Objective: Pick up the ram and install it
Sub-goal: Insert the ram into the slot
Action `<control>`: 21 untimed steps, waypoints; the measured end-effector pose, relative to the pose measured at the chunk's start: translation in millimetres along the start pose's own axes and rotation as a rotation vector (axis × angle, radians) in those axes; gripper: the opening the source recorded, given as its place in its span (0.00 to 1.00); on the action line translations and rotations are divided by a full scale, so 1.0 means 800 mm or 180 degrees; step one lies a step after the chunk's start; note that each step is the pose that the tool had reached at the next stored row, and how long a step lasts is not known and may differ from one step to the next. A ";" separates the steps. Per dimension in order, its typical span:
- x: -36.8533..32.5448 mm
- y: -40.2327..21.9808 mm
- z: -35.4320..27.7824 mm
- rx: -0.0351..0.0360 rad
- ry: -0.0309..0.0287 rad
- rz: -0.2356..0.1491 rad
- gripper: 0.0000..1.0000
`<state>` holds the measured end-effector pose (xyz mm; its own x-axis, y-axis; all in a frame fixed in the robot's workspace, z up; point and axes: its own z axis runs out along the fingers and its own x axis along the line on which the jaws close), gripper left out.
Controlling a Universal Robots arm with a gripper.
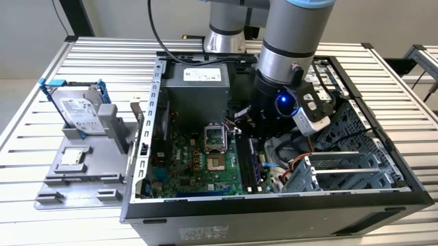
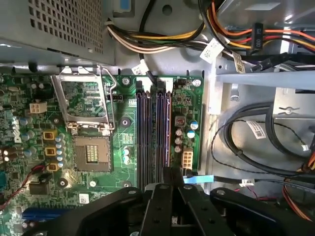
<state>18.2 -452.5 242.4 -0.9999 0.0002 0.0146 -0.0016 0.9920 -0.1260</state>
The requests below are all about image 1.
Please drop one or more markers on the silver CPU chip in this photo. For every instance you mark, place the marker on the silver CPU chip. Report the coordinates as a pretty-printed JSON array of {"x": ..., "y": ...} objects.
[{"x": 72, "y": 156}]

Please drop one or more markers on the grey power supply unit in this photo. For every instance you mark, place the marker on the grey power supply unit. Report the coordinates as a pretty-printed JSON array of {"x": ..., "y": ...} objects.
[{"x": 195, "y": 102}]

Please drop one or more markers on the black vertical frame post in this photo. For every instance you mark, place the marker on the black vertical frame post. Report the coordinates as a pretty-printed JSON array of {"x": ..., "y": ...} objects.
[{"x": 76, "y": 18}]

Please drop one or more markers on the black clamp bracket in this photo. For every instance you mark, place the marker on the black clamp bracket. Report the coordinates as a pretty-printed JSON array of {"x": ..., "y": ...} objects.
[{"x": 397, "y": 66}]

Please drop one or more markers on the grey perforated disk bay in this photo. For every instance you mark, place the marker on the grey perforated disk bay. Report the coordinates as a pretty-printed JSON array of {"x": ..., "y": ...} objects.
[{"x": 341, "y": 171}]

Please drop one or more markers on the CPU socket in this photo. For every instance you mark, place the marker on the CPU socket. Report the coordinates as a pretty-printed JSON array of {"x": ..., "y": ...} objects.
[{"x": 216, "y": 162}]

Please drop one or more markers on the open black PC case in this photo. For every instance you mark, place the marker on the open black PC case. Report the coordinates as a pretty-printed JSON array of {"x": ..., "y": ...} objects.
[{"x": 239, "y": 223}]

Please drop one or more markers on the hard disk in blue carrier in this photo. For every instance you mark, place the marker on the hard disk in blue carrier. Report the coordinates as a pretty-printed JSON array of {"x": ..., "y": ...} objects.
[{"x": 76, "y": 110}]

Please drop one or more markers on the green motherboard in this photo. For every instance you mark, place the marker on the green motherboard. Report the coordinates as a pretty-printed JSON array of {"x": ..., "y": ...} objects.
[{"x": 180, "y": 161}]

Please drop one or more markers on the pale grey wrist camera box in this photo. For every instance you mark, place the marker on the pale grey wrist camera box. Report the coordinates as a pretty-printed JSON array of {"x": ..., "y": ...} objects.
[{"x": 309, "y": 124}]

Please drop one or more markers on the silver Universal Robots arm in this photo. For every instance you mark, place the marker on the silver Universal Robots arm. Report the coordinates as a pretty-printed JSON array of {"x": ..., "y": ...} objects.
[{"x": 293, "y": 33}]

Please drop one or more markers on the grey plastic parts rack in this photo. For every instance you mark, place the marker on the grey plastic parts rack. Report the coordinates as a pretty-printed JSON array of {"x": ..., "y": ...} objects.
[{"x": 98, "y": 164}]

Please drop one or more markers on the black bar with yellow end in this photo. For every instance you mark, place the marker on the black bar with yellow end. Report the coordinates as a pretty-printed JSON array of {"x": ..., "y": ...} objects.
[{"x": 192, "y": 37}]

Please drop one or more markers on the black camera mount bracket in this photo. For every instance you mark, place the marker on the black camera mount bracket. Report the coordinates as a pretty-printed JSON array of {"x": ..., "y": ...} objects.
[{"x": 323, "y": 107}]

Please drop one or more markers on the black RAM slot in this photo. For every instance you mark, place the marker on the black RAM slot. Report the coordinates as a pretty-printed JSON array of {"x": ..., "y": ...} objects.
[
  {"x": 259, "y": 189},
  {"x": 243, "y": 164}
]

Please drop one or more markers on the aluminium side table frame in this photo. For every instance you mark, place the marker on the aluminium side table frame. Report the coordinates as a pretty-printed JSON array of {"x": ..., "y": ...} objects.
[{"x": 422, "y": 55}]

